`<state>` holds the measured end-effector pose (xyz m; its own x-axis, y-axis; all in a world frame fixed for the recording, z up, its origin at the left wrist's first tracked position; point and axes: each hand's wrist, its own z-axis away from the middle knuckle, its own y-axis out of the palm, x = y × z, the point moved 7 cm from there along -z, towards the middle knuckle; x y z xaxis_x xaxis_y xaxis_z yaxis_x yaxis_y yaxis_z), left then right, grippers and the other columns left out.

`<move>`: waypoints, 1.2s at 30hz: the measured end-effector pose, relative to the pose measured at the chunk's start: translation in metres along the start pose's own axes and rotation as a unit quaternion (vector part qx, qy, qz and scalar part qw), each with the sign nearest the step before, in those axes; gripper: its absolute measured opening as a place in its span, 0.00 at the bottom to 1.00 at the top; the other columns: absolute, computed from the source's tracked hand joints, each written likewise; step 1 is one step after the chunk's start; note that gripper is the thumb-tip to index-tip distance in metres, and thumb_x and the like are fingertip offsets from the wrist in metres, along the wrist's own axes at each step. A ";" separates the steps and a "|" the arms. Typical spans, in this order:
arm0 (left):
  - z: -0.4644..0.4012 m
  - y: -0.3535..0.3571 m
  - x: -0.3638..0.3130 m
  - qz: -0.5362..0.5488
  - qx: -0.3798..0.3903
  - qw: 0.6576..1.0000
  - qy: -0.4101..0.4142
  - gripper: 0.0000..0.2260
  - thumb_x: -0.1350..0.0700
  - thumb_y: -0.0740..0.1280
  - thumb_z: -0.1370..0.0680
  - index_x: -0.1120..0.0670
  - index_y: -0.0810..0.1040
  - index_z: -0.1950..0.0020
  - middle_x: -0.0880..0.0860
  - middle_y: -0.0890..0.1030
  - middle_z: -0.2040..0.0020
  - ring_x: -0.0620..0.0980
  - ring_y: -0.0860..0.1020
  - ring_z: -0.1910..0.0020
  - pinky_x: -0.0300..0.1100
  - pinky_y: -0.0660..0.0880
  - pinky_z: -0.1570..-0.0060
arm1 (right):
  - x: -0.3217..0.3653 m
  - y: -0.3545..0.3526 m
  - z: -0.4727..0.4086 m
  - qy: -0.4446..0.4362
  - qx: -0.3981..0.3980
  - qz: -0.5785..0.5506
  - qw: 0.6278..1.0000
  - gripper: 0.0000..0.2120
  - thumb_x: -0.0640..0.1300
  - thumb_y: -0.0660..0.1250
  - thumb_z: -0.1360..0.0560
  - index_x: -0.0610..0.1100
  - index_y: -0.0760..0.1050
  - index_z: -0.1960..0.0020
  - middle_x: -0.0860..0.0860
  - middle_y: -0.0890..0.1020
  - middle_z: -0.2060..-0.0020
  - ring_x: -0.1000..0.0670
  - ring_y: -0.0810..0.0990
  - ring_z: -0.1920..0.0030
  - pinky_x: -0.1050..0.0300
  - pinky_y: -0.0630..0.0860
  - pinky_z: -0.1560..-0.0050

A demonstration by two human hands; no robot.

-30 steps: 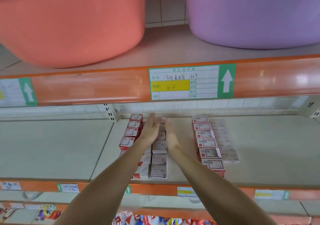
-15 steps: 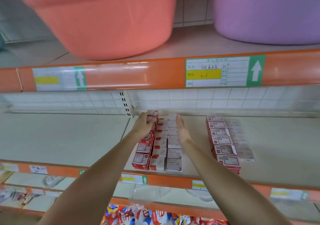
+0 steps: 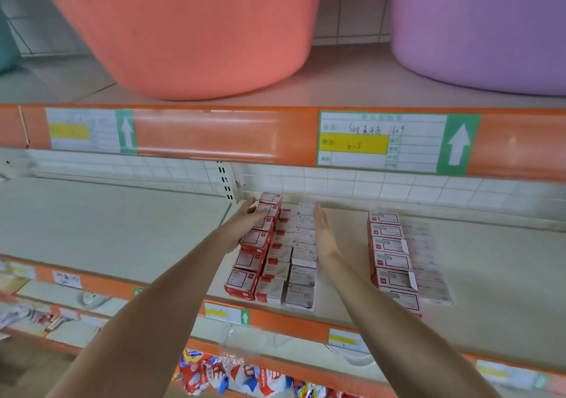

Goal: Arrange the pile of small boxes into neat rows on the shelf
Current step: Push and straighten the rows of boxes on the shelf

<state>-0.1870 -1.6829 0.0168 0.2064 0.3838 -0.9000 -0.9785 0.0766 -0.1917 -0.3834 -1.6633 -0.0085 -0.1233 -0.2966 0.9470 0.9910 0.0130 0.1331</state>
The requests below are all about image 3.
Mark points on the person's right hand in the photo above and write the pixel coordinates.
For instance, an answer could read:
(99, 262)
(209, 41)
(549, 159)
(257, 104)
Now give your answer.
(327, 239)

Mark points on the person's left hand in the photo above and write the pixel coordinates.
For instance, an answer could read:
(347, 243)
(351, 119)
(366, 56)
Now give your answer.
(240, 227)

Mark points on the white shelf with orange edges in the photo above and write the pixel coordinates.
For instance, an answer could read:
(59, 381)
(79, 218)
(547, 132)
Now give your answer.
(106, 225)

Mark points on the person's left forearm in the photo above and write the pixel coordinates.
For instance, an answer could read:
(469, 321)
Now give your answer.
(150, 322)

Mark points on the person's right forearm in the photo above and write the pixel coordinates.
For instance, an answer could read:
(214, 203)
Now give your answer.
(389, 331)

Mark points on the white perforated shelf upright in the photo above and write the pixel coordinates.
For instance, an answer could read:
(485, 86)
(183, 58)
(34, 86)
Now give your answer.
(225, 181)

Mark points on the small price label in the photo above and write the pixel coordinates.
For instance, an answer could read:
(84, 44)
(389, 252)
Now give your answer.
(138, 292)
(19, 270)
(511, 375)
(226, 313)
(349, 340)

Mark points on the large label with green arrow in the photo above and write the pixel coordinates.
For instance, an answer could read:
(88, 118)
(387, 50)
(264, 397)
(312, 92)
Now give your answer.
(91, 131)
(398, 143)

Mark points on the pile of small colourful packets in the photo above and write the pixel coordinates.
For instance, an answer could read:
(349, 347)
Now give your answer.
(256, 377)

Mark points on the white handwritten label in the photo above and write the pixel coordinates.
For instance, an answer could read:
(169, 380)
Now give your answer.
(66, 279)

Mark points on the orange plastic basin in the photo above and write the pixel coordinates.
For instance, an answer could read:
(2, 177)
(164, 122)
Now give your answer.
(186, 26)

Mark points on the purple plastic basin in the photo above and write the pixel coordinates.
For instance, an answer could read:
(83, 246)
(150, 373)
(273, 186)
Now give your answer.
(486, 26)

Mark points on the teal plastic basin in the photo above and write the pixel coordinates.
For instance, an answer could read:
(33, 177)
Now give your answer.
(7, 44)

